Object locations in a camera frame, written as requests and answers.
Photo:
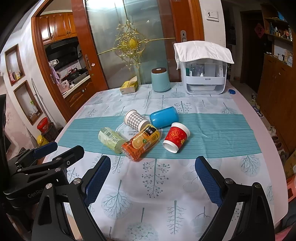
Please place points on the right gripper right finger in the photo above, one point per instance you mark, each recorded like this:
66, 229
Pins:
255, 221

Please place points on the teal canister with brown lid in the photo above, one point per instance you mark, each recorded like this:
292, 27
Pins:
160, 79

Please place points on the white cosmetic organizer box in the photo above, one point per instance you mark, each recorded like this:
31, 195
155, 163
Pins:
204, 76

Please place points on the small blue lid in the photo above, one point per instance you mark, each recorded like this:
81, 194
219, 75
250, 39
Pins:
231, 91

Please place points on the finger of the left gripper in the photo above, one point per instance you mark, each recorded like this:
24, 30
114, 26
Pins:
31, 155
67, 156

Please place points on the blue plastic cup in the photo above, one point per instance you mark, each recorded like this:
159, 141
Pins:
164, 117

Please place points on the green label cup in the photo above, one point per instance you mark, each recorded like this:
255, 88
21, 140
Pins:
111, 139

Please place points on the dark wooden cabinet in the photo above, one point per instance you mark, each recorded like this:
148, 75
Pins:
276, 93

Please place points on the red tin can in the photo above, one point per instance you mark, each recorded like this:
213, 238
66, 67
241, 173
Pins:
43, 125

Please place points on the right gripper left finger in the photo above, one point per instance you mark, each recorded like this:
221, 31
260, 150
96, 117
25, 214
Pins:
51, 221

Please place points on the yellow tissue box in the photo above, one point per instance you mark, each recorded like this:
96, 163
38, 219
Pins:
129, 86

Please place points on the grey checkered paper cup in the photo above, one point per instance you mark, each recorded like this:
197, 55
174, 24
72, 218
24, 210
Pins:
134, 120

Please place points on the red paper cup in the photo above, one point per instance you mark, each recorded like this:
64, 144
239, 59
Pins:
177, 135

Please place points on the glass door with gold ornament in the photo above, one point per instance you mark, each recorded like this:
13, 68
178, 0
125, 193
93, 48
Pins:
132, 38

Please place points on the orange juice cup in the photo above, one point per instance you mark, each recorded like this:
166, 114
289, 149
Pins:
141, 142

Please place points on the teal striped table runner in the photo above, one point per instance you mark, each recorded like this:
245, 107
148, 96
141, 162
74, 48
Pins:
213, 135

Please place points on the white cloth on organizer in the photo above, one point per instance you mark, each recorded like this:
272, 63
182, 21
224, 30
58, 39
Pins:
196, 50

